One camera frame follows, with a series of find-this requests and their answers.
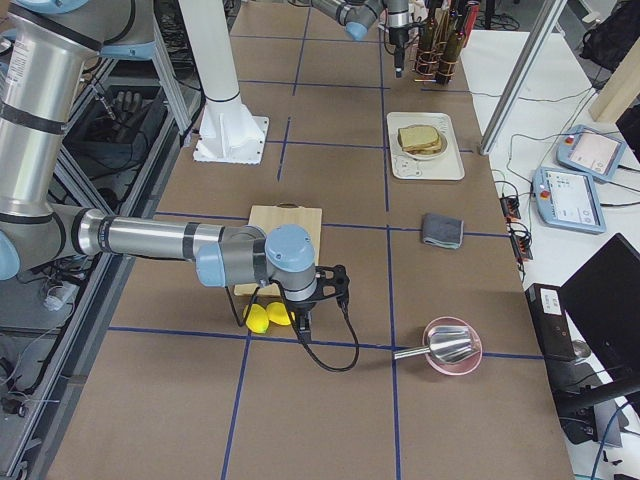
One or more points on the teach pendant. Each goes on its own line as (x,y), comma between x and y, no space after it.
(568,200)
(590,151)

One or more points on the whole yellow lemon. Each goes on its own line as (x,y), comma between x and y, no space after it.
(256,319)

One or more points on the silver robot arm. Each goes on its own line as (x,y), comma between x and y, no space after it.
(358,16)
(54,40)

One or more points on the white bear tray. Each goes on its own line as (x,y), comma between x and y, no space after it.
(445,165)

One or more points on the black monitor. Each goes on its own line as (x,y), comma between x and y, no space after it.
(602,300)

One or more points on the copper wire bottle rack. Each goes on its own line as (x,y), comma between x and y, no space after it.
(436,64)

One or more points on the grey folded cloth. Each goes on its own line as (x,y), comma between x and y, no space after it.
(442,231)

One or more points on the wooden cutting board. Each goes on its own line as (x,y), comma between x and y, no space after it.
(293,235)

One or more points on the white bowl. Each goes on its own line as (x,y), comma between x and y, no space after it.
(442,139)

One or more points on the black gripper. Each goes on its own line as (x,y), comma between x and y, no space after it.
(398,40)
(303,307)

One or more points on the dark wine bottle back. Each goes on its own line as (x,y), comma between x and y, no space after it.
(428,32)

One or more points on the toast with fried egg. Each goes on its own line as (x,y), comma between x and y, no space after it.
(424,149)

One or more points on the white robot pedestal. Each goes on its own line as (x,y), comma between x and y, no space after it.
(229,133)

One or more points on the far teach pendant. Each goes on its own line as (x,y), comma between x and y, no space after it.
(590,151)

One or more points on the black computer box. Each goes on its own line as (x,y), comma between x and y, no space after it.
(550,323)

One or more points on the dark wine bottle front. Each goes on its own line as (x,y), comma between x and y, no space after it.
(456,34)

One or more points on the near teach pendant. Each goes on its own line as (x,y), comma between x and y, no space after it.
(568,200)

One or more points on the metal scoop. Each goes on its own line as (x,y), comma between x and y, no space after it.
(446,344)

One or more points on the aluminium frame post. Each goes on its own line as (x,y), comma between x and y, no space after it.
(543,26)

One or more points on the dark wine bottle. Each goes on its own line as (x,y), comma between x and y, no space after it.
(456,34)
(428,32)

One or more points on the pink bowl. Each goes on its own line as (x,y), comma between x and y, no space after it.
(465,367)

